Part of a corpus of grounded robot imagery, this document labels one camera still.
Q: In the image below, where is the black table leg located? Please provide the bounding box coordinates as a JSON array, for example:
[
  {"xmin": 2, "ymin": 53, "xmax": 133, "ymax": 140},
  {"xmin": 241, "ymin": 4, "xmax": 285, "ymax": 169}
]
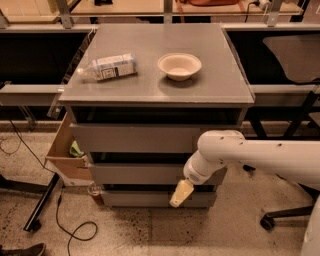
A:
[
  {"xmin": 239, "ymin": 109, "xmax": 288, "ymax": 172},
  {"xmin": 0, "ymin": 174, "xmax": 60, "ymax": 232}
]

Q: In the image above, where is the dark shoe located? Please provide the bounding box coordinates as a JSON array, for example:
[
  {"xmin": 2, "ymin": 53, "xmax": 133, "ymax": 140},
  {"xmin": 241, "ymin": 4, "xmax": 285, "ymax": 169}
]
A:
[{"xmin": 0, "ymin": 243, "xmax": 46, "ymax": 256}]

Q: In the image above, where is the green cloth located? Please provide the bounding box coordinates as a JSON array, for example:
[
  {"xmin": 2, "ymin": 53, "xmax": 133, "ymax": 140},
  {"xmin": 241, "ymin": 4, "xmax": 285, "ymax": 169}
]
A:
[{"xmin": 69, "ymin": 141, "xmax": 85, "ymax": 158}]

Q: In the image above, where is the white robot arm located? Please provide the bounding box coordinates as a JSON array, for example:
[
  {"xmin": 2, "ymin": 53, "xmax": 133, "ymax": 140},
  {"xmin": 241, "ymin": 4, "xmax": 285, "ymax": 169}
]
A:
[{"xmin": 170, "ymin": 130, "xmax": 320, "ymax": 207}]

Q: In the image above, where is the brown cardboard box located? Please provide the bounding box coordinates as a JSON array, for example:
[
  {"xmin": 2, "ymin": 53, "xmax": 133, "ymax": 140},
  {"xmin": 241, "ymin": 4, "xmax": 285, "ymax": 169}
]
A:
[{"xmin": 46, "ymin": 115, "xmax": 92, "ymax": 182}]

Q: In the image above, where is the grey top drawer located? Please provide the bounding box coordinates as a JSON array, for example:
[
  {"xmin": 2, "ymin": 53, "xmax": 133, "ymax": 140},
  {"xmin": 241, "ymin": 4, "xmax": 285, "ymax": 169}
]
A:
[{"xmin": 69, "ymin": 123, "xmax": 244, "ymax": 154}]

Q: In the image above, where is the black office chair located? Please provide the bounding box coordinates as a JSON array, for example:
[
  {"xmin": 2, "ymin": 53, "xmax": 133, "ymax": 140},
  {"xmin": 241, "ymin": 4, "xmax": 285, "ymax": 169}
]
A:
[{"xmin": 260, "ymin": 33, "xmax": 320, "ymax": 232}]

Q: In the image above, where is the grey drawer cabinet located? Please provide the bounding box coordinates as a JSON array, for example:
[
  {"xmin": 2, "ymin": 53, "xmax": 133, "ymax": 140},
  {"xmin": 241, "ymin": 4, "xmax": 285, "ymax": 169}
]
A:
[{"xmin": 60, "ymin": 23, "xmax": 254, "ymax": 194}]

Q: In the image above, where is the black floor cable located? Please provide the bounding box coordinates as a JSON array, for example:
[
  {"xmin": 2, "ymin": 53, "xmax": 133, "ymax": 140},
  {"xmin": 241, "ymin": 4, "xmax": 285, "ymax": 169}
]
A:
[{"xmin": 0, "ymin": 120, "xmax": 99, "ymax": 256}]

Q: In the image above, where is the black left table leg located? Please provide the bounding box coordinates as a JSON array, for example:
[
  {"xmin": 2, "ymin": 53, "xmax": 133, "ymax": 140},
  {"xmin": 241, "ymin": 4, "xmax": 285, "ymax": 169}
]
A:
[{"xmin": 0, "ymin": 174, "xmax": 60, "ymax": 232}]

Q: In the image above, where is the grey drawer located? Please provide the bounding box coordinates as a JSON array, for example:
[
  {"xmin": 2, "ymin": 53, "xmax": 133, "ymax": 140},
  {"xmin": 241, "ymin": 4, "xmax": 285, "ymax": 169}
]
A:
[
  {"xmin": 88, "ymin": 162, "xmax": 228, "ymax": 186},
  {"xmin": 100, "ymin": 191, "xmax": 217, "ymax": 208},
  {"xmin": 69, "ymin": 123, "xmax": 244, "ymax": 154}
]

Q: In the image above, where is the beige paper bowl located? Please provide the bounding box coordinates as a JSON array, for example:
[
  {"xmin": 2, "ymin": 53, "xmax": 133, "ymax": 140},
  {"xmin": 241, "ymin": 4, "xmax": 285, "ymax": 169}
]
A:
[{"xmin": 158, "ymin": 53, "xmax": 202, "ymax": 81}]

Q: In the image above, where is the black right table leg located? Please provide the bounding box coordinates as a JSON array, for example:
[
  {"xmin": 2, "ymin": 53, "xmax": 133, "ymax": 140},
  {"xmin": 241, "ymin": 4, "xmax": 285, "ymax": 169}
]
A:
[{"xmin": 239, "ymin": 109, "xmax": 288, "ymax": 172}]

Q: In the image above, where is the grey bottom drawer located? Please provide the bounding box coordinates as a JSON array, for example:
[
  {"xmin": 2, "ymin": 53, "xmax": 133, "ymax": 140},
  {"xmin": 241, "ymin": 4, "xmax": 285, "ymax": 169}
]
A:
[{"xmin": 100, "ymin": 191, "xmax": 217, "ymax": 208}]

